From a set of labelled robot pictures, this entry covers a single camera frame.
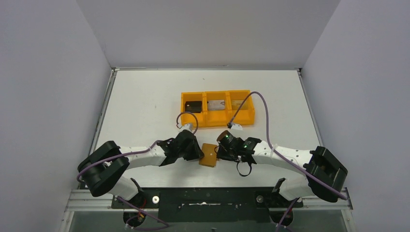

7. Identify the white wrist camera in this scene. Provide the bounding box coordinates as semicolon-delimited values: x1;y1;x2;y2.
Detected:
227;122;243;131
177;123;194;132

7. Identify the black credit card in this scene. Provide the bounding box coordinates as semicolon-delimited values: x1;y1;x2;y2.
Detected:
184;101;202;113

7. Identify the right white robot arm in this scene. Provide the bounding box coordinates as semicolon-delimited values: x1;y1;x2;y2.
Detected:
217;130;348;206

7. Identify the aluminium frame rail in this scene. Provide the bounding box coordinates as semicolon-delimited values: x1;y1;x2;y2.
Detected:
58;68;119;232

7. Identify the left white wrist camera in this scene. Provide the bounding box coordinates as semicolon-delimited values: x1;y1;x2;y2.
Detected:
177;123;194;132

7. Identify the tan leather card holder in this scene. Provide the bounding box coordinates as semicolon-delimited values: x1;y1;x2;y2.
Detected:
199;143;218;168

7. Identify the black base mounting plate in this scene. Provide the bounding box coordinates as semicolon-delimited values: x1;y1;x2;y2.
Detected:
129;187;303;223

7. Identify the silver credit card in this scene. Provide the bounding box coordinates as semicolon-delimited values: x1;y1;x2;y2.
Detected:
207;100;225;111

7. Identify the orange three-compartment tray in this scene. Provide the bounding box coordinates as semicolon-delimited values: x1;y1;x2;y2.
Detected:
179;90;255;128

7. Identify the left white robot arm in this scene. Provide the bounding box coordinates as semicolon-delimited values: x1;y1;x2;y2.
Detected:
76;130;204;206

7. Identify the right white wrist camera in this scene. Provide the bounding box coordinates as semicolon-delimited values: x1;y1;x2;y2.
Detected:
227;122;243;131

